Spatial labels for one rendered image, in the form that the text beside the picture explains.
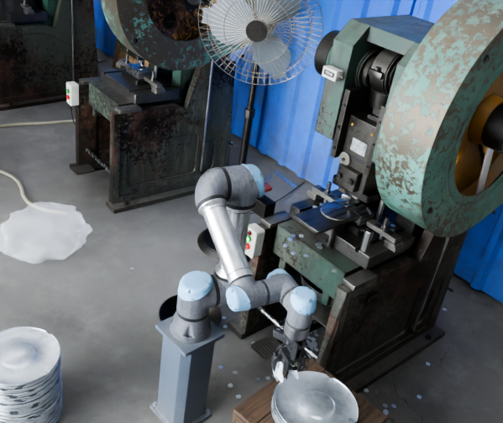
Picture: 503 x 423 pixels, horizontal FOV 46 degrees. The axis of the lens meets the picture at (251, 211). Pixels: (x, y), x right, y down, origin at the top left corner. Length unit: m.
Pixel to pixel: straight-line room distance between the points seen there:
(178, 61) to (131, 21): 0.37
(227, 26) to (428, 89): 1.35
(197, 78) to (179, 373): 1.97
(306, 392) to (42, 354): 0.97
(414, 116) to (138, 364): 1.62
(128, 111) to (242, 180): 1.67
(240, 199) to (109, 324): 1.20
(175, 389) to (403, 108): 1.31
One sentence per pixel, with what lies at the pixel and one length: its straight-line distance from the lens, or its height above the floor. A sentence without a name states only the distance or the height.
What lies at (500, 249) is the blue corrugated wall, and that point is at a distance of 3.53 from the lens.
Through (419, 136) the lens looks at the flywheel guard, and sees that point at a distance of 1.75.
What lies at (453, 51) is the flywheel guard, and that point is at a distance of 1.77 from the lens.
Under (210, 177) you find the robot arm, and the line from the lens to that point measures 1.86.
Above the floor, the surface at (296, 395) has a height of 0.39.
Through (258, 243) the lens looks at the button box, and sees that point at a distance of 2.50.
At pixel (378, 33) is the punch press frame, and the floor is 1.48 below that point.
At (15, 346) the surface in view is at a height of 0.30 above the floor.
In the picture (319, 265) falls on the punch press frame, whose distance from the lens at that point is 2.40.
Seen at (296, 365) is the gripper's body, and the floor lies 0.67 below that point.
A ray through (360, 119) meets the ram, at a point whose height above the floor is 1.17.
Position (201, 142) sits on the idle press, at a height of 0.34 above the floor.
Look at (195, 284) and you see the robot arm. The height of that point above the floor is 0.68.
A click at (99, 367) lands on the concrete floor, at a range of 2.71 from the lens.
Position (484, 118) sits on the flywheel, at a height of 1.36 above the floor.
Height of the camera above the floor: 1.96
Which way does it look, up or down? 31 degrees down
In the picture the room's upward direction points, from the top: 9 degrees clockwise
